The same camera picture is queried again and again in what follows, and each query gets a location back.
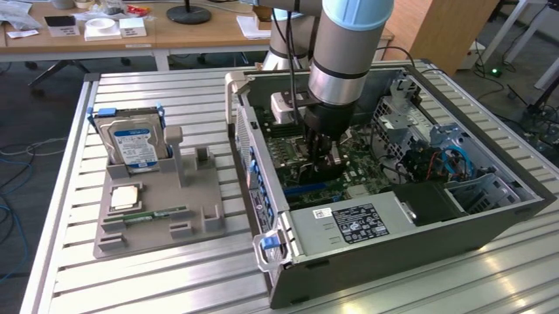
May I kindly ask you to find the clear plastic bag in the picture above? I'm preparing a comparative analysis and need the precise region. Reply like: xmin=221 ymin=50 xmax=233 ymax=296
xmin=0 ymin=1 xmax=42 ymax=30

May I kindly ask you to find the blue data wire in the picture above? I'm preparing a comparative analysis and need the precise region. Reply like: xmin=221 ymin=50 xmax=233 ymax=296
xmin=440 ymin=145 xmax=475 ymax=179

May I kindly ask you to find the wooden cabinet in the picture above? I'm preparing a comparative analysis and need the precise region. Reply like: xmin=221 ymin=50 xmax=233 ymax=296
xmin=383 ymin=0 xmax=501 ymax=76

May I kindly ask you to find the long PCIe expansion slot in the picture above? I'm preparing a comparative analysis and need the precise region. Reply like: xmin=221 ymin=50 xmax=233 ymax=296
xmin=283 ymin=184 xmax=328 ymax=197

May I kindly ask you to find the white box with black lid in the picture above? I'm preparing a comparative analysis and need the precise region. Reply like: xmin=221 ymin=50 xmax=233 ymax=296
xmin=44 ymin=15 xmax=80 ymax=37

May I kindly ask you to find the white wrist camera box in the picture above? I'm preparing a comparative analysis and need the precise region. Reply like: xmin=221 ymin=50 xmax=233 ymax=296
xmin=269 ymin=92 xmax=309 ymax=126

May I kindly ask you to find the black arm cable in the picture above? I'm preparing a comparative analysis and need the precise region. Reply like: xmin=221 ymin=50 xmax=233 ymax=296
xmin=269 ymin=0 xmax=303 ymax=126

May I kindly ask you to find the small white box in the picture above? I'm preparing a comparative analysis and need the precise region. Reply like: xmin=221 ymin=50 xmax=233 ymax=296
xmin=464 ymin=41 xmax=488 ymax=71

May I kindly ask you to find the grey power supply unit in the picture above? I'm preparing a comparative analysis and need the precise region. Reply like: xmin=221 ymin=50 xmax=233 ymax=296
xmin=287 ymin=192 xmax=416 ymax=258

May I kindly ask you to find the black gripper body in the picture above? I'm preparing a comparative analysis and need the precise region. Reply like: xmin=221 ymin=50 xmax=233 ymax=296
xmin=303 ymin=103 xmax=355 ymax=144

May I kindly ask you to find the hard disk in blue caddy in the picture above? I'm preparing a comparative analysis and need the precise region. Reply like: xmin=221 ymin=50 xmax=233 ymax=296
xmin=89 ymin=104 xmax=169 ymax=173

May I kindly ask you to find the silver CPU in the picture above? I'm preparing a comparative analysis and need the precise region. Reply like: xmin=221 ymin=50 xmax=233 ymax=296
xmin=109 ymin=184 xmax=141 ymax=210

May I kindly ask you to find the green RAM stick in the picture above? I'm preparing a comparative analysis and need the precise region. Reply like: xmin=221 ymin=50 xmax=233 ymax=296
xmin=104 ymin=207 xmax=188 ymax=223

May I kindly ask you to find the graphics card with metal bracket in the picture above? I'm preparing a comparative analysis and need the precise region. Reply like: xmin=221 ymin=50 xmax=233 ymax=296
xmin=272 ymin=153 xmax=348 ymax=186

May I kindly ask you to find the white tape roll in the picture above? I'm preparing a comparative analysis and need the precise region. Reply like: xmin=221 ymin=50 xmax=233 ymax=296
xmin=85 ymin=18 xmax=115 ymax=33

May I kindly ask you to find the wooden desk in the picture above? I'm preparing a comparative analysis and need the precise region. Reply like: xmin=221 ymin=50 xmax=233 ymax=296
xmin=0 ymin=0 xmax=396 ymax=71

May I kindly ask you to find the brown cardboard box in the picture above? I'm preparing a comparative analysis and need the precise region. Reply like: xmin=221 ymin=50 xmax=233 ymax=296
xmin=252 ymin=3 xmax=275 ymax=24

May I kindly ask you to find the open dark PC case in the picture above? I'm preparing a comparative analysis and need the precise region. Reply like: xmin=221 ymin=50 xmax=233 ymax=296
xmin=223 ymin=63 xmax=552 ymax=310

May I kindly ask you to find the plain white box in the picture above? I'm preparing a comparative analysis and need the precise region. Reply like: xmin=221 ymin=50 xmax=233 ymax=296
xmin=117 ymin=18 xmax=147 ymax=38

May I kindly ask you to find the green motherboard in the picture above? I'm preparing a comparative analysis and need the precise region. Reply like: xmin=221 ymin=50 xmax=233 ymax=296
xmin=255 ymin=107 xmax=403 ymax=210

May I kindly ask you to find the black office chair base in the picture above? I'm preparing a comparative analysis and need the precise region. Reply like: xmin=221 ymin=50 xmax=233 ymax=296
xmin=28 ymin=60 xmax=92 ymax=96

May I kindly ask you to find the black wire bundle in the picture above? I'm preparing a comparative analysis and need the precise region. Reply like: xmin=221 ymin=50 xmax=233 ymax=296
xmin=396 ymin=147 xmax=441 ymax=183

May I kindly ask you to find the white paper stack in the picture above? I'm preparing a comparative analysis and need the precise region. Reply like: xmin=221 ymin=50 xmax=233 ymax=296
xmin=235 ymin=14 xmax=272 ymax=40

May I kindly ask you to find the black round lamp base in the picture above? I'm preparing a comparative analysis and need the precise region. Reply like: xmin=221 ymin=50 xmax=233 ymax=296
xmin=165 ymin=0 xmax=213 ymax=24

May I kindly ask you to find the grey parts rack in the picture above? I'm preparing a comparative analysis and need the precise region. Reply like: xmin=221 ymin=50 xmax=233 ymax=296
xmin=91 ymin=126 xmax=227 ymax=258

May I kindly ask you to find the white frame table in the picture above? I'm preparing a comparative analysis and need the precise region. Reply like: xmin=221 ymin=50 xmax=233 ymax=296
xmin=475 ymin=0 xmax=559 ymax=91

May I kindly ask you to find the metal disk bay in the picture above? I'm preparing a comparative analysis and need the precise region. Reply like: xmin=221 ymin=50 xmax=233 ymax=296
xmin=443 ymin=173 xmax=520 ymax=215

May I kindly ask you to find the perforated metal drive cage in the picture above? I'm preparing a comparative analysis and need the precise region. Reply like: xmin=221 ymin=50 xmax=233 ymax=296
xmin=371 ymin=94 xmax=433 ymax=167

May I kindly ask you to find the CPU socket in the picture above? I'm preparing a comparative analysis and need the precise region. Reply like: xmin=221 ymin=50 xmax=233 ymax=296
xmin=279 ymin=135 xmax=313 ymax=158

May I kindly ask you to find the black cable behind case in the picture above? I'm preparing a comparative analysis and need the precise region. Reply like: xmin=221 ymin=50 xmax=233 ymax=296
xmin=373 ymin=45 xmax=451 ymax=76

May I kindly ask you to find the flat white box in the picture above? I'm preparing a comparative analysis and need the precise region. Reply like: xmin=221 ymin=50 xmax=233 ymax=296
xmin=82 ymin=26 xmax=123 ymax=42

